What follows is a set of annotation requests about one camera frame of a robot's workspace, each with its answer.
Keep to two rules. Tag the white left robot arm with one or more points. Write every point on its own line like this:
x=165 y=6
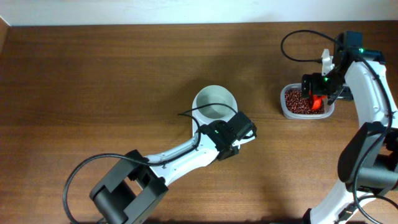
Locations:
x=131 y=190

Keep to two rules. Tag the clear plastic container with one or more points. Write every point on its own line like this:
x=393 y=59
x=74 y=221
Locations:
x=329 y=109

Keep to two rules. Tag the red adzuki beans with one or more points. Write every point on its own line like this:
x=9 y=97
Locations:
x=298 y=105

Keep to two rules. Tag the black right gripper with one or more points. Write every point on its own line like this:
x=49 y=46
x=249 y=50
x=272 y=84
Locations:
x=315 y=88

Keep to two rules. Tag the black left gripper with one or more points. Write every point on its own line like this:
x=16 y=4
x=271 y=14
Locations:
x=233 y=151

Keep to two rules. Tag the grey round bowl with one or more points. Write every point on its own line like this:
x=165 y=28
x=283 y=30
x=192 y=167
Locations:
x=222 y=104

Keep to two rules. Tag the red measuring scoop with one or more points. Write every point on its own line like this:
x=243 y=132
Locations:
x=317 y=101

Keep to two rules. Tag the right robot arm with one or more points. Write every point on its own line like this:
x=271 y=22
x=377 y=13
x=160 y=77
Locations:
x=367 y=166

